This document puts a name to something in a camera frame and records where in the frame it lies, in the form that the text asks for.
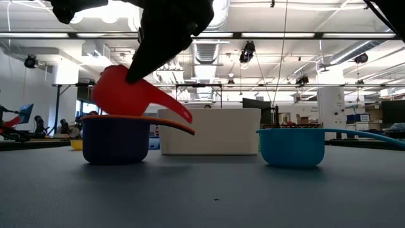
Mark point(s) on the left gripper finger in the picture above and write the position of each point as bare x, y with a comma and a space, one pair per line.
155, 54

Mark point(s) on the red measuring cup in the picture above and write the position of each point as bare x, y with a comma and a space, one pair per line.
117, 95

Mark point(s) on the orange measuring cup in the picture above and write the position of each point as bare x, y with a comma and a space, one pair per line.
133, 117

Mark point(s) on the purple measuring cup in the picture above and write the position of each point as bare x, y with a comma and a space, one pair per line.
114, 142

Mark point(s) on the yellow measuring cup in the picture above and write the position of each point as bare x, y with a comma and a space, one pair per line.
76, 145

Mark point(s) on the teal measuring cup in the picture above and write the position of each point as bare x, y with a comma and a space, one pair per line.
291, 147

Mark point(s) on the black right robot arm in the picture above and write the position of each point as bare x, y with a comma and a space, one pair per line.
395, 12

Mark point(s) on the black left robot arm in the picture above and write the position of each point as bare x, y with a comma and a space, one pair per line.
66, 11

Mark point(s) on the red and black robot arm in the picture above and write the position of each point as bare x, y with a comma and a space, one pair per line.
12, 122

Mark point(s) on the white plastic basket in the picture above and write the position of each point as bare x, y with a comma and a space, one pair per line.
215, 133

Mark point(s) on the blue-lit monitor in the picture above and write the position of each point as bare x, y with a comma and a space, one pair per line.
26, 113

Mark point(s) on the white building column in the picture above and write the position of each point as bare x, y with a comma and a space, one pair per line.
330, 104

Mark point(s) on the blue storage bins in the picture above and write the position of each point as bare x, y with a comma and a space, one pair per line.
357, 118

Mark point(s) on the large black monitor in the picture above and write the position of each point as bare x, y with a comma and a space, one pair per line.
394, 112

